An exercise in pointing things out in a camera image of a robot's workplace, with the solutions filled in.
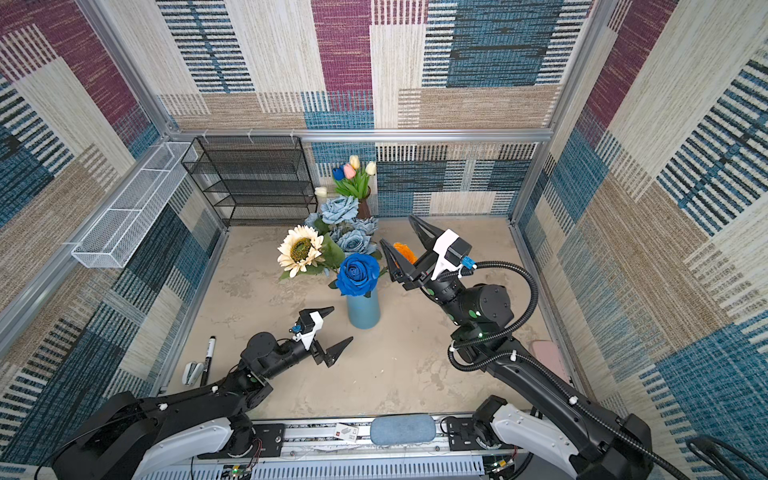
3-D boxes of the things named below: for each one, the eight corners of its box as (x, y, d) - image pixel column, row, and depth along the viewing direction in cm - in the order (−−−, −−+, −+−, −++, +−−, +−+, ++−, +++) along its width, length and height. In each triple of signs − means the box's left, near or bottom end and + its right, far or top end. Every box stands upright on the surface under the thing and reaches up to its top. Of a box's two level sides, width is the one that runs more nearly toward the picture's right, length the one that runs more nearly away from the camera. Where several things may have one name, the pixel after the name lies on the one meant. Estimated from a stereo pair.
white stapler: (183, 385, 84) (177, 382, 82) (191, 364, 88) (186, 361, 85) (198, 385, 84) (192, 382, 82) (205, 364, 88) (201, 361, 85)
